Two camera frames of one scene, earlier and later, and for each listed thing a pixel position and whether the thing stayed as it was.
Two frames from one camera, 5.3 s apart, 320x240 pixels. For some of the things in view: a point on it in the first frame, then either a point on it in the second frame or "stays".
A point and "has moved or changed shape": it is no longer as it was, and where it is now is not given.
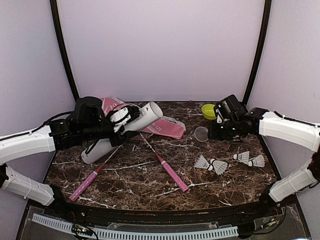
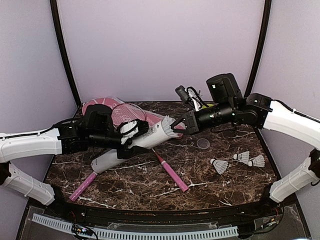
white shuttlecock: (258, 161) stays
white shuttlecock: (201, 162) → (166, 123)
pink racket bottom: (88, 179) stays
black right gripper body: (225, 132) → (194, 127)
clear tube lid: (201, 134) has moved or changed shape
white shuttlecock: (243, 157) stays
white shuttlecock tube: (152, 111) → (156, 135)
